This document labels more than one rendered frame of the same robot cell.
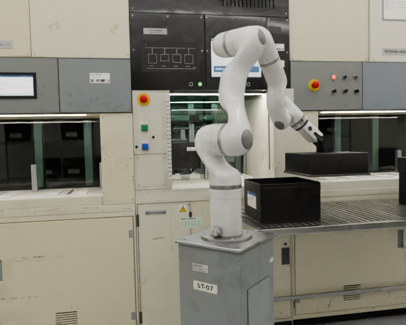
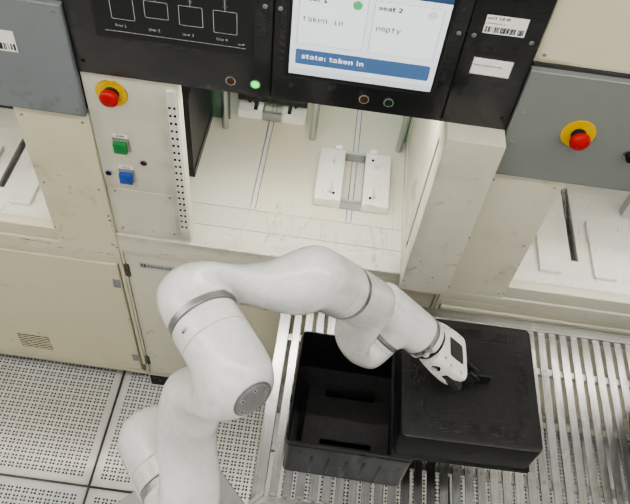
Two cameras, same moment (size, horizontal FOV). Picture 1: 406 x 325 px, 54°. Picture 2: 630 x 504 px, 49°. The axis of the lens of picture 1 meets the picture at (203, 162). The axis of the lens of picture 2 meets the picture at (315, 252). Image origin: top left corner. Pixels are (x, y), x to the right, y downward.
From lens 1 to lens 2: 1.68 m
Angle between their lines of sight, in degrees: 50
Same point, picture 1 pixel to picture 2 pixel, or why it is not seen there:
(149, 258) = (153, 313)
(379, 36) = not seen: outside the picture
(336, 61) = not seen: outside the picture
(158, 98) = (149, 95)
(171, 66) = (175, 34)
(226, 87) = (163, 433)
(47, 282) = not seen: outside the picture
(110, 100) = (29, 87)
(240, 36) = (195, 377)
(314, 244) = not seen: hidden behind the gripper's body
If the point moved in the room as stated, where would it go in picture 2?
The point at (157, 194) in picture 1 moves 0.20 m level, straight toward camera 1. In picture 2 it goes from (160, 246) to (136, 307)
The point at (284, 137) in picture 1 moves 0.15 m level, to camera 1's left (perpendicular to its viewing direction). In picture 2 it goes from (446, 227) to (383, 210)
